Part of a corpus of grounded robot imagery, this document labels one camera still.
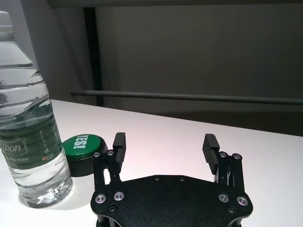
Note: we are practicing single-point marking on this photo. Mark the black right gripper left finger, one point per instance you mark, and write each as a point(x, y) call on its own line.
point(118, 153)

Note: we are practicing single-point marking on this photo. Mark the dark vertical post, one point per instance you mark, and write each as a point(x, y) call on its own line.
point(93, 54)

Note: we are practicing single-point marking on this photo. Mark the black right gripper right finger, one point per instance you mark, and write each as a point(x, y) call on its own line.
point(210, 153)

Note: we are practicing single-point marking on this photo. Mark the thin grey horizontal rail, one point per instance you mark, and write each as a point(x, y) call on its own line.
point(189, 96)

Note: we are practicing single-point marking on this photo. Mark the clear water bottle green label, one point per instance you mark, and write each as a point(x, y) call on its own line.
point(30, 142)

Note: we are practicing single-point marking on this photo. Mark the green YES button black base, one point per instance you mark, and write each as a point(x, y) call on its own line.
point(81, 147)

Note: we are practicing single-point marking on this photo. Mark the thick grey horizontal rail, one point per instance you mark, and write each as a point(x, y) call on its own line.
point(165, 2)

